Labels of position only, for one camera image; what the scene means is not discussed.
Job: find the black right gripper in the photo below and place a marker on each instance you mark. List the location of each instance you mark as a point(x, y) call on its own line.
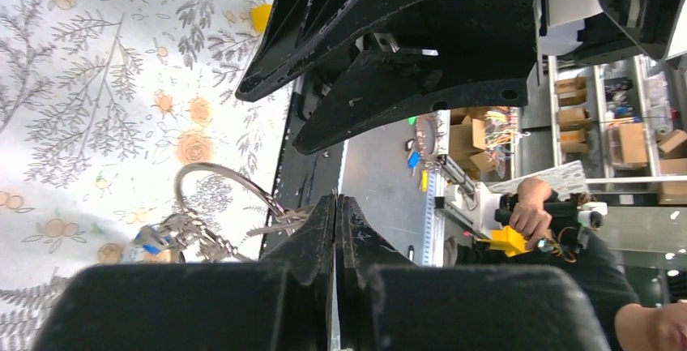
point(452, 54)

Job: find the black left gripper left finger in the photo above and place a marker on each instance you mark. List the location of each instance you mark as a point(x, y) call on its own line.
point(281, 302)

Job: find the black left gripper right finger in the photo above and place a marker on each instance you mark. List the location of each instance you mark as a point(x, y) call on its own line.
point(386, 302)

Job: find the blue key tag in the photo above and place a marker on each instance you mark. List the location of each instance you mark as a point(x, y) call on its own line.
point(151, 240)

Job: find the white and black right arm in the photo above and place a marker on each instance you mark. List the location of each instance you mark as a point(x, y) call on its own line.
point(604, 31)

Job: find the spare keyring with coloured tags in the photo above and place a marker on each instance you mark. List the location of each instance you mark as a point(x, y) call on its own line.
point(423, 147)

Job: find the operator's hand on controller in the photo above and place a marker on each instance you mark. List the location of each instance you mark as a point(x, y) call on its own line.
point(528, 216)

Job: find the yellow cube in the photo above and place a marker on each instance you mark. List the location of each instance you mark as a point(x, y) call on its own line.
point(259, 17)

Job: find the yellow and black teleoperation controller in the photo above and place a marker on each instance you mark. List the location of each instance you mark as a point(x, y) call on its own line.
point(484, 216)

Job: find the operator in black shirt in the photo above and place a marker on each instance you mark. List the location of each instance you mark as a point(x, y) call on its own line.
point(626, 323)

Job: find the floral patterned table mat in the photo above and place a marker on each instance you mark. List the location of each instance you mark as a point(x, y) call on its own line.
point(102, 102)

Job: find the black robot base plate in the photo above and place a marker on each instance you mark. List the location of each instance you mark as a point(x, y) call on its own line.
point(301, 180)

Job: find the cardboard boxes with cables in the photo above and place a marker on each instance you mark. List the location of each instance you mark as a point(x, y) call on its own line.
point(587, 124)

